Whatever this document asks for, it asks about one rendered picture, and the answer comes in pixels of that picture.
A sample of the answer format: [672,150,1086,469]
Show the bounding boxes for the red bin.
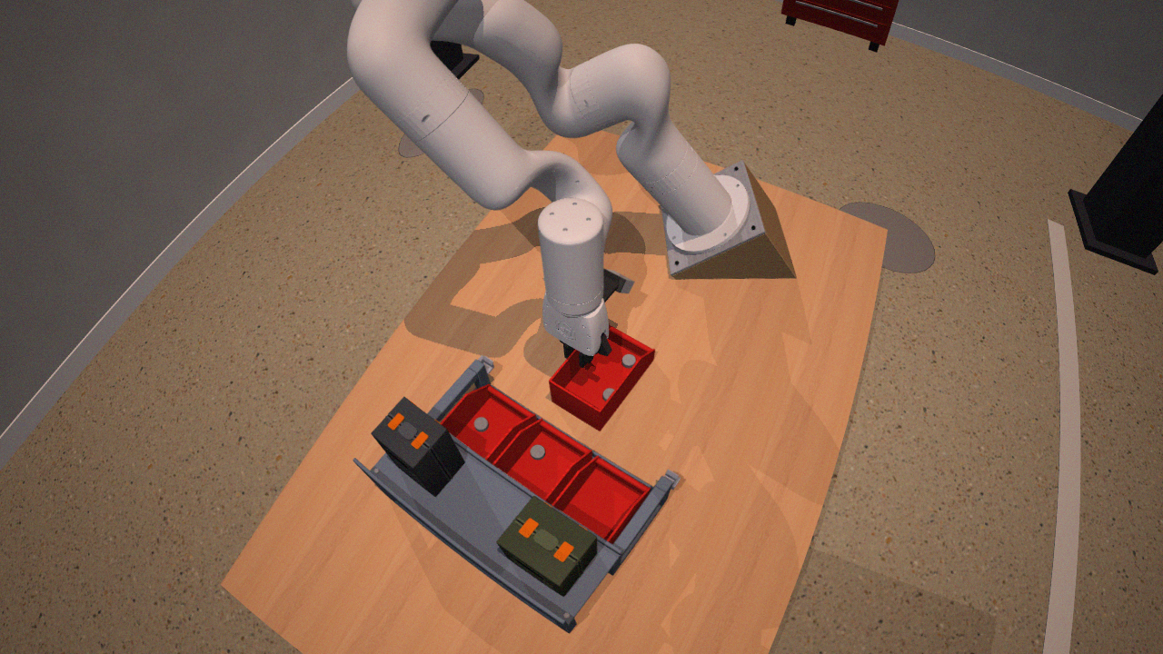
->
[441,384,536,463]
[552,457,650,543]
[549,325,655,431]
[493,419,592,504]

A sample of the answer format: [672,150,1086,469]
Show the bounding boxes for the grey metal shelf rack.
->
[354,356,682,633]

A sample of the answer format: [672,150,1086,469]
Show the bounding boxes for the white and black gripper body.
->
[542,294,609,356]

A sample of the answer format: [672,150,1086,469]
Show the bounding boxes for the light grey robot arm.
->
[347,0,750,315]

